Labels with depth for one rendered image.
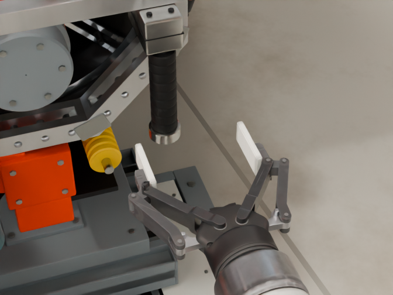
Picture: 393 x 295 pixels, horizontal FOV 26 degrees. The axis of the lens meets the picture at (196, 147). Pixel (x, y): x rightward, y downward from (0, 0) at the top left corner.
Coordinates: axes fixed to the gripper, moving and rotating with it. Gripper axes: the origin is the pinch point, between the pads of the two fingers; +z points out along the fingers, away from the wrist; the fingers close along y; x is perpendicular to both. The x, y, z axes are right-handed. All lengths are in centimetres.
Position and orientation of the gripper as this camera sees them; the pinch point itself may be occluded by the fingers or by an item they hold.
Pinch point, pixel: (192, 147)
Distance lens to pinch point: 104.8
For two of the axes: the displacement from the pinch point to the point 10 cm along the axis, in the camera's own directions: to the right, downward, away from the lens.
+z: -3.1, -6.6, 6.9
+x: 0.0, -7.2, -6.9
